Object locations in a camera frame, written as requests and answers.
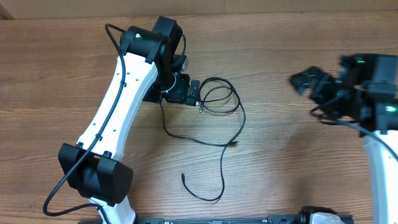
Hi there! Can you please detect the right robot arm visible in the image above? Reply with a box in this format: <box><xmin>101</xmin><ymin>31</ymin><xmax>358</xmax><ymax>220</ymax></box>
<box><xmin>289</xmin><ymin>54</ymin><xmax>397</xmax><ymax>223</ymax></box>

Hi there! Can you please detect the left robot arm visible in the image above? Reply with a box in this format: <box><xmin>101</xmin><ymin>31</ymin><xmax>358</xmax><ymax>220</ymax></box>
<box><xmin>58</xmin><ymin>17</ymin><xmax>200</xmax><ymax>223</ymax></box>

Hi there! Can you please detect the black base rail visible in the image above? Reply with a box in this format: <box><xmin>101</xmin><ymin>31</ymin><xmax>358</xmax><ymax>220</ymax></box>
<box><xmin>134</xmin><ymin>206</ymin><xmax>354</xmax><ymax>224</ymax></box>

